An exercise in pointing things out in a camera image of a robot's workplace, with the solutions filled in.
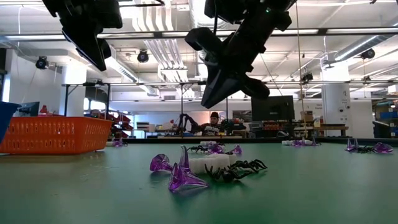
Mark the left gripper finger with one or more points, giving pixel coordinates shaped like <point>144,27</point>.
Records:
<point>84,46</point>
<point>101,49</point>

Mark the black computer monitor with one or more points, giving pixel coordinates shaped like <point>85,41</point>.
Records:
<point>273,108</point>

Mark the black aluminium table frame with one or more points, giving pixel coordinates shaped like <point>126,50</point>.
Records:
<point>264,140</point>

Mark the black neighbouring station frame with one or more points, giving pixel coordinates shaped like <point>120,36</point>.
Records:
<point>66,99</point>

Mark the seated person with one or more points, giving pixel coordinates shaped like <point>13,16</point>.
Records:
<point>211,127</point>

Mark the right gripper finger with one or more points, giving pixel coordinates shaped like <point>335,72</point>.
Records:
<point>213,88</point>
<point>233,87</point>

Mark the black background robot arm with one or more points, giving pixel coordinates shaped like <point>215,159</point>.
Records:
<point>186,119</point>

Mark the black ceiling camera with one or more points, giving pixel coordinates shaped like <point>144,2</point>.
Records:
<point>307,77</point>
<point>42,63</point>
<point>143,57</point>
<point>368,53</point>

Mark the silver spiral duct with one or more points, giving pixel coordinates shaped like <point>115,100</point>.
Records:
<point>357,48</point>

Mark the red plastic object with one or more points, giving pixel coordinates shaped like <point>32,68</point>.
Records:
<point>44,110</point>

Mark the black office chair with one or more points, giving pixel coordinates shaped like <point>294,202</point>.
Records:
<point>382,130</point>

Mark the blue storage bins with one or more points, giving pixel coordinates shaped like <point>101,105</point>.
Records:
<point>388,115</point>

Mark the blue plastic basket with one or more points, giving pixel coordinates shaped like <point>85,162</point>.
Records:
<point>6,118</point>

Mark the white plastic vampire teeth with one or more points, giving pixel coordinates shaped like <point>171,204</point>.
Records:
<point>212,143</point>
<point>286,142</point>
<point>205,164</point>
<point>308,142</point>
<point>233,158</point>
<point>109,144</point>
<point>204,143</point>

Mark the green table mat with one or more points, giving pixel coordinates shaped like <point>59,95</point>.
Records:
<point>93,193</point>

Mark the cardboard box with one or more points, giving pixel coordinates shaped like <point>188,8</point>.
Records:
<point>308,116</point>

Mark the wooden workbench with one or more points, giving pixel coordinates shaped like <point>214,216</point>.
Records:
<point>329,127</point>

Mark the small black monitor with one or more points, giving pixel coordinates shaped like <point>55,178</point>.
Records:
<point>29,109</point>

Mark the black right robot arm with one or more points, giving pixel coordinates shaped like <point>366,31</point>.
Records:
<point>248,18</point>

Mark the red storage bins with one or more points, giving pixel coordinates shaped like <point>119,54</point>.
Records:
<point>122,119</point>

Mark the orange plastic basket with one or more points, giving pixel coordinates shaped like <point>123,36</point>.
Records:
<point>53,135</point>

